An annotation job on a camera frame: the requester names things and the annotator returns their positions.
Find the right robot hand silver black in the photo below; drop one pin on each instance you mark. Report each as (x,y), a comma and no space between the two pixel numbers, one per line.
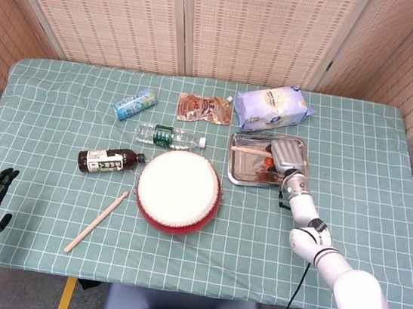
(286,155)

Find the wooden drumstick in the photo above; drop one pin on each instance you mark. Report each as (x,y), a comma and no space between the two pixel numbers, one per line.
(249,150)
(96,222)

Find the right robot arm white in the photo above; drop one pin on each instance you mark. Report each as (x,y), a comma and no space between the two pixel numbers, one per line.
(330,254)

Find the silver metal tray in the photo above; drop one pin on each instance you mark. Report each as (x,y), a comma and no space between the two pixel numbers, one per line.
(242,170)

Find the red drum white head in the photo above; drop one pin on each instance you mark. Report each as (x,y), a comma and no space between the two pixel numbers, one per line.
(175,188)

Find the green checked tablecloth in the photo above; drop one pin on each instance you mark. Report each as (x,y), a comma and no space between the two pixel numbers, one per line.
(63,113)

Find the lavender tissue pack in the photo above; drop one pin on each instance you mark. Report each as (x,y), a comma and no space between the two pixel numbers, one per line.
(269,107)

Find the brown spout pouch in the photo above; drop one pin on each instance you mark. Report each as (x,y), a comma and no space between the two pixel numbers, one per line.
(201,108)

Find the clear water bottle green label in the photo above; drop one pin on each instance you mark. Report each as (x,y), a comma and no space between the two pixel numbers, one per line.
(163,136)

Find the brown tea bottle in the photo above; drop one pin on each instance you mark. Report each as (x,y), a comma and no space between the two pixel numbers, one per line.
(103,160)

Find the blue green drink can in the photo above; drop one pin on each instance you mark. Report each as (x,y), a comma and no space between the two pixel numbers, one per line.
(135,103)

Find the bamboo folding screen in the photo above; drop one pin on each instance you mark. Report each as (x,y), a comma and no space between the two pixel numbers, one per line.
(114,13)

